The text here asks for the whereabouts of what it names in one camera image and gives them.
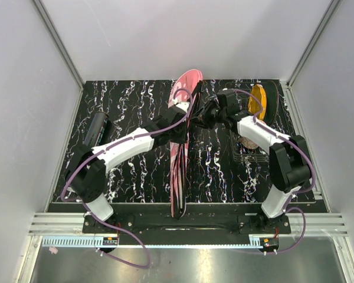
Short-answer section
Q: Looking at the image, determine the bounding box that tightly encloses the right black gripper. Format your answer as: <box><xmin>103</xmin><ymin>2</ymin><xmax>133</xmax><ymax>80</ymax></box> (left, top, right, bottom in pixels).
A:
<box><xmin>188</xmin><ymin>100</ymin><xmax>227</xmax><ymax>130</ymax></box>

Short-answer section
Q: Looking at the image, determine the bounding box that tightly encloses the pink racket bag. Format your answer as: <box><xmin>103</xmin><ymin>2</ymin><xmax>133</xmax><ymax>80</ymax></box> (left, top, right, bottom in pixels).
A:
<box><xmin>168</xmin><ymin>69</ymin><xmax>203</xmax><ymax>219</ymax></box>

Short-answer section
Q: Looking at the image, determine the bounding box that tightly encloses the black shuttlecock tube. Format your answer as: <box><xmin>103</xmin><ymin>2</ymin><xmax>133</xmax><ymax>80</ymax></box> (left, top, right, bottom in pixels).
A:
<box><xmin>83</xmin><ymin>111</ymin><xmax>109</xmax><ymax>147</ymax></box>

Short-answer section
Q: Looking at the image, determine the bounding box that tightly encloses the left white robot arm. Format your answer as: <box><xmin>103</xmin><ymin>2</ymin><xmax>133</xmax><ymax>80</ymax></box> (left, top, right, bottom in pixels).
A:
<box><xmin>65</xmin><ymin>102</ymin><xmax>192</xmax><ymax>233</ymax></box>

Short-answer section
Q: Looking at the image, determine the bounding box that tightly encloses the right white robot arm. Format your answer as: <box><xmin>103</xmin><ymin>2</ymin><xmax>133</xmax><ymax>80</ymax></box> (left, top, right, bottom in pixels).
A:
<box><xmin>191</xmin><ymin>88</ymin><xmax>316</xmax><ymax>234</ymax></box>

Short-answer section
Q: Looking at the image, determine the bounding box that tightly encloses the pink patterned cup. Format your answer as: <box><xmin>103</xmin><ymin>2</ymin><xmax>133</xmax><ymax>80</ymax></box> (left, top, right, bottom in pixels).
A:
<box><xmin>241</xmin><ymin>137</ymin><xmax>258</xmax><ymax>150</ymax></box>

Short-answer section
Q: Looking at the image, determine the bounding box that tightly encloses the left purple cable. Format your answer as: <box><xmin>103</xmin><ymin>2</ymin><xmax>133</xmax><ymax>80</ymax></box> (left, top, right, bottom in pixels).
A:
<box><xmin>60</xmin><ymin>88</ymin><xmax>195</xmax><ymax>269</ymax></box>

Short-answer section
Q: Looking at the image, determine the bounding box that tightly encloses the purple cable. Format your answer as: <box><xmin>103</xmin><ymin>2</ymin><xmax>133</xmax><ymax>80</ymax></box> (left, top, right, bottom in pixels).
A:
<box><xmin>60</xmin><ymin>88</ymin><xmax>195</xmax><ymax>269</ymax></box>
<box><xmin>234</xmin><ymin>90</ymin><xmax>316</xmax><ymax>255</ymax></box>

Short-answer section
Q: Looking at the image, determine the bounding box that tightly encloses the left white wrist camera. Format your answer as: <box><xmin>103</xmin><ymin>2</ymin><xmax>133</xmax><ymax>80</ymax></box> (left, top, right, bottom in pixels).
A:
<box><xmin>168</xmin><ymin>98</ymin><xmax>190</xmax><ymax>114</ymax></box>

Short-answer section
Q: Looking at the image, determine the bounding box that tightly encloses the black wire basket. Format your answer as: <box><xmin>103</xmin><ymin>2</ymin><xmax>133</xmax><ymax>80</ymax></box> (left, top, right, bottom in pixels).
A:
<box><xmin>224</xmin><ymin>79</ymin><xmax>295</xmax><ymax>163</ymax></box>

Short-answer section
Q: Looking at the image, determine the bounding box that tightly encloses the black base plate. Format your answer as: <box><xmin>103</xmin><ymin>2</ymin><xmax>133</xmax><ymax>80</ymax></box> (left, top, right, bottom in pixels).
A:
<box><xmin>82</xmin><ymin>202</ymin><xmax>291</xmax><ymax>245</ymax></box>

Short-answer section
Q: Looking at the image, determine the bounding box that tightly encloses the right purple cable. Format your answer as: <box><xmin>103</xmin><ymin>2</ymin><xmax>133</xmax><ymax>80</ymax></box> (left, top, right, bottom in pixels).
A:
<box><xmin>234</xmin><ymin>90</ymin><xmax>316</xmax><ymax>255</ymax></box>

